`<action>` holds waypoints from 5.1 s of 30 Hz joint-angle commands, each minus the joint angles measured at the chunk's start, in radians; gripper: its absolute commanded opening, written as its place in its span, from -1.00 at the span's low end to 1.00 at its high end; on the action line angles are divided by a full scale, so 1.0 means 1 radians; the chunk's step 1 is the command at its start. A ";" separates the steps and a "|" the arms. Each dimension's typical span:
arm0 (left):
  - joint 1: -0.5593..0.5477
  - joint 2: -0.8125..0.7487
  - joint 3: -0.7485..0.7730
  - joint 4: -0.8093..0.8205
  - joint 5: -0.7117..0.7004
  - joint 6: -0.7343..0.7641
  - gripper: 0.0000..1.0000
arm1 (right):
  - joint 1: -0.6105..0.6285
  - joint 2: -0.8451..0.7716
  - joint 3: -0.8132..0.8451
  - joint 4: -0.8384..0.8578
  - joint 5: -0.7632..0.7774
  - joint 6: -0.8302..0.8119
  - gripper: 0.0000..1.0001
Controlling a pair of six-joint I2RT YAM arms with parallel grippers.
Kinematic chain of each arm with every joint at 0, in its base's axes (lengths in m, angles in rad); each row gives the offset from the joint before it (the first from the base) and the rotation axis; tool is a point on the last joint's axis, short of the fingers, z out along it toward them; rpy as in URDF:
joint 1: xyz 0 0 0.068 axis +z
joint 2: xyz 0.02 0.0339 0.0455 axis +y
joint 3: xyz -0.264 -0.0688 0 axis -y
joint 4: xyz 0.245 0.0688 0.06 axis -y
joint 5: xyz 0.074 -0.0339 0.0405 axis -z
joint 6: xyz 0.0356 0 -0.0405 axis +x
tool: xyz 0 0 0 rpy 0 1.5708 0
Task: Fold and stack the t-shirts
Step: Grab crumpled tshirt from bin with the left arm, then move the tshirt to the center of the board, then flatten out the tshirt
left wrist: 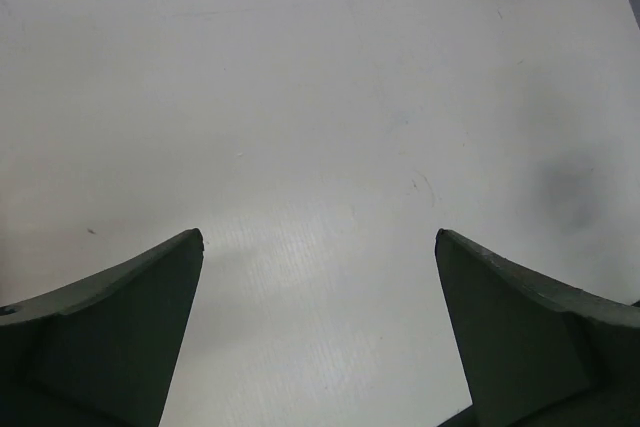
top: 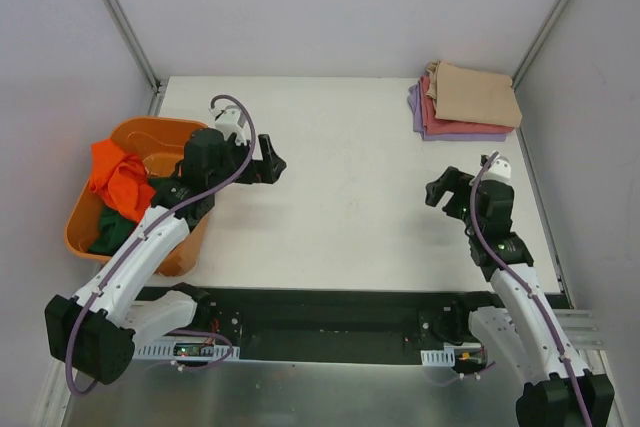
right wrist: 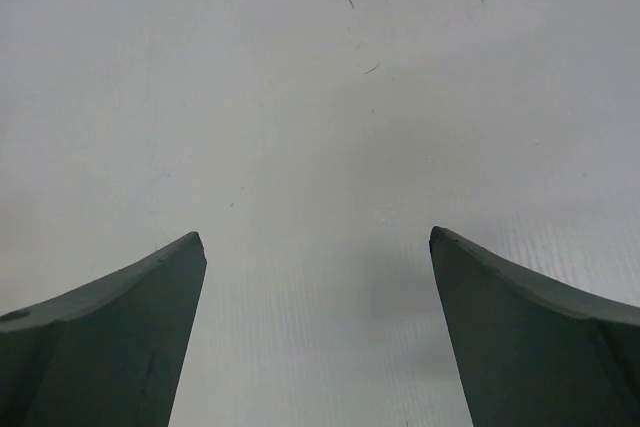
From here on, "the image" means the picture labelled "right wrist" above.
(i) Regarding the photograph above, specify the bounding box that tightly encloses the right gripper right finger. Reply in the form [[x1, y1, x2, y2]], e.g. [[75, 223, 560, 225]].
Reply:
[[429, 227, 639, 426]]

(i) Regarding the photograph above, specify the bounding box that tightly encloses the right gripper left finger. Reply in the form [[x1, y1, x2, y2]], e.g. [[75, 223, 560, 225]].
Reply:
[[1, 232, 207, 426]]

